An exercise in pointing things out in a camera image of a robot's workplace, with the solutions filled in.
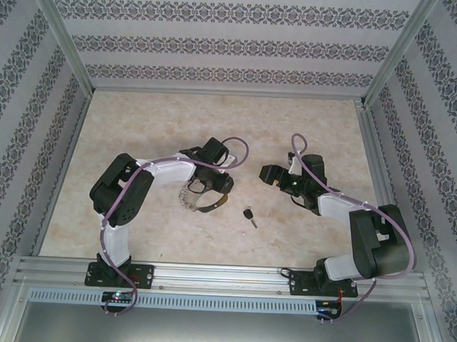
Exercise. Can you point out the key with black head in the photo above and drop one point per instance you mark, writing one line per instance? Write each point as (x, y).
(247, 213)

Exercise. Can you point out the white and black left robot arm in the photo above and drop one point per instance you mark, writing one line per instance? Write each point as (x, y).
(167, 173)

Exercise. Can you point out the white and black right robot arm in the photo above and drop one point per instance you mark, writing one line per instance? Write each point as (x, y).
(337, 207)

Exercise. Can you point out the aluminium mounting rail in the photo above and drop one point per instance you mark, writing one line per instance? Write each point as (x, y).
(223, 278)

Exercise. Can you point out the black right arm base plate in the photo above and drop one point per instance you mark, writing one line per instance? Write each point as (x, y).
(297, 283)

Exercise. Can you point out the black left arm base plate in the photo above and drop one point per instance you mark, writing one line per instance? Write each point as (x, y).
(144, 275)

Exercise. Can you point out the aluminium frame post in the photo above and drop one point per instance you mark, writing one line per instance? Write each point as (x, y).
(59, 28)
(10, 313)
(432, 335)
(403, 46)

